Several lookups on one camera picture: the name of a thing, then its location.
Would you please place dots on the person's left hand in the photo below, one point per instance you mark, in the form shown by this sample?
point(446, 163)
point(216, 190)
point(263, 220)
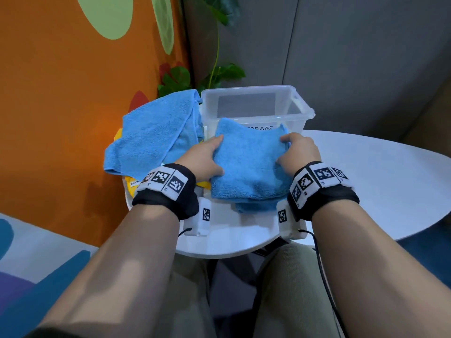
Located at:
point(197, 161)

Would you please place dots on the person's right hand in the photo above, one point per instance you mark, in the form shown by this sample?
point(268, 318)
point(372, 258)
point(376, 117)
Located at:
point(301, 153)

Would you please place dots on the clear plastic storage box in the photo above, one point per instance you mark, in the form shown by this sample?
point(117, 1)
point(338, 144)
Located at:
point(296, 124)

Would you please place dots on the blue towel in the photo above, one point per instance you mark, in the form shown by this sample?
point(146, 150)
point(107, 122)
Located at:
point(246, 161)
point(148, 137)

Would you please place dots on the yellow towel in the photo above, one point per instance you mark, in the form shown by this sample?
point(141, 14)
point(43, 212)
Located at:
point(132, 186)

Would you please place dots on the person's left forearm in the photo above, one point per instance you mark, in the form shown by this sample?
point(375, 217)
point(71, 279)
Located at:
point(116, 278)

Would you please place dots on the person's right forearm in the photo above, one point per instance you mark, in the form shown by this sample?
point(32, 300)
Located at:
point(380, 278)

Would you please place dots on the person's left leg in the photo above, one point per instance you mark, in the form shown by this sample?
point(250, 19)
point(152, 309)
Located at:
point(186, 306)

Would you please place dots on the person's leg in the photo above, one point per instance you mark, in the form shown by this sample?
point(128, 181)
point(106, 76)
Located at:
point(186, 306)
point(289, 299)

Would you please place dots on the person's right leg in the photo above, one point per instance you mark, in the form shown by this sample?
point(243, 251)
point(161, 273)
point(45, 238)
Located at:
point(289, 299)

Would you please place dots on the black left wristband with markers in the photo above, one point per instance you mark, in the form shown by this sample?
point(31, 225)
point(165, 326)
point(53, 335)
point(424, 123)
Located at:
point(165, 204)

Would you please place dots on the black wristband with markers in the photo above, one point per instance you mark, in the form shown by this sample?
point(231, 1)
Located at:
point(327, 204)
point(165, 204)

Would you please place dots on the black right wristband with markers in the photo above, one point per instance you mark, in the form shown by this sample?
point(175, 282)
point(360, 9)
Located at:
point(327, 204)

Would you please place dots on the green leafy plant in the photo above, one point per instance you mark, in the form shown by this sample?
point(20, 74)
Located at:
point(222, 6)

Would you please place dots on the dark green shirt sleeve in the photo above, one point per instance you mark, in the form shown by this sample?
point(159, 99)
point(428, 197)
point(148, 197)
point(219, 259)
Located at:
point(49, 334)

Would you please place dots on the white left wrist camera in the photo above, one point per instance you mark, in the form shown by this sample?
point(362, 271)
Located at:
point(199, 227)

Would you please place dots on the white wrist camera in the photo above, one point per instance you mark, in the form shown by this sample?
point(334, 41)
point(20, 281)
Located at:
point(199, 227)
point(292, 232)

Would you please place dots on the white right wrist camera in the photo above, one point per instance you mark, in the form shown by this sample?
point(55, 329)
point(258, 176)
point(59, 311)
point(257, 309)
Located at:
point(292, 232)

